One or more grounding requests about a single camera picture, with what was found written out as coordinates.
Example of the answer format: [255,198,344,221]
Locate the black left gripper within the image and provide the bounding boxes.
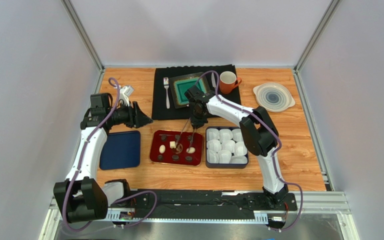
[106,100,153,129]

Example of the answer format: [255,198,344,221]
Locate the metal serving tongs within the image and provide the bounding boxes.
[176,118,197,149]

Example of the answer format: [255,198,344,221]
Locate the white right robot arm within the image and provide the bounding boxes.
[184,86,289,209]

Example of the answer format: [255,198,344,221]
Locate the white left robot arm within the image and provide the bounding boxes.
[53,93,153,224]

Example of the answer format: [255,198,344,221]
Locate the white oval chocolate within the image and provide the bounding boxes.
[186,147,196,154]
[158,145,166,154]

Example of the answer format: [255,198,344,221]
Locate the red lacquer chocolate tray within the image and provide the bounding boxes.
[149,130,204,167]

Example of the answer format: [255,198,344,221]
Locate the cream cube chocolate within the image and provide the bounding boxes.
[169,141,176,149]

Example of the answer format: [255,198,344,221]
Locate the black cloth placemat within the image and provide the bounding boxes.
[151,64,237,120]

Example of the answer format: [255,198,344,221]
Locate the white paper cup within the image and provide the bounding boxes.
[229,155,248,165]
[206,128,220,142]
[231,128,243,143]
[234,141,248,156]
[207,149,219,164]
[206,139,222,153]
[221,139,236,154]
[219,128,233,143]
[217,149,232,164]

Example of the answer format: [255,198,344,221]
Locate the teal square plate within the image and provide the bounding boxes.
[169,72,203,109]

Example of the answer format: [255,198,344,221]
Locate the silver table knife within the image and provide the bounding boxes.
[211,72,217,92]

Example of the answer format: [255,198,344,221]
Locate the dark blue box lid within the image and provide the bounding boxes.
[99,130,141,171]

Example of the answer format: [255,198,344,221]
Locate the orange ceramic mug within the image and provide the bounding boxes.
[219,71,242,94]

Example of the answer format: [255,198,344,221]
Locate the silver fork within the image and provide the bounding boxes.
[163,77,171,109]

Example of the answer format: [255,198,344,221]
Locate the dark blue box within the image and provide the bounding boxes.
[205,126,249,169]

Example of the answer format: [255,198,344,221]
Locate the white round lid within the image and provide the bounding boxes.
[252,82,296,113]

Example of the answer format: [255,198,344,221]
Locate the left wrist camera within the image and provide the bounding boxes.
[118,85,135,106]

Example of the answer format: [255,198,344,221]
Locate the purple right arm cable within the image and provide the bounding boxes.
[193,70,304,233]

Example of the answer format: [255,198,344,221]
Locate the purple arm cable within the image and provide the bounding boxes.
[61,77,158,233]
[193,70,304,233]

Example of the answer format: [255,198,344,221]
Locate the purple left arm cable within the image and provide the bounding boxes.
[61,77,158,233]

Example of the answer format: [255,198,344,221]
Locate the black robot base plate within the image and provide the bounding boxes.
[107,189,299,221]

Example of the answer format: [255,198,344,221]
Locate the aluminium frame rail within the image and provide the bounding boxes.
[39,189,360,240]

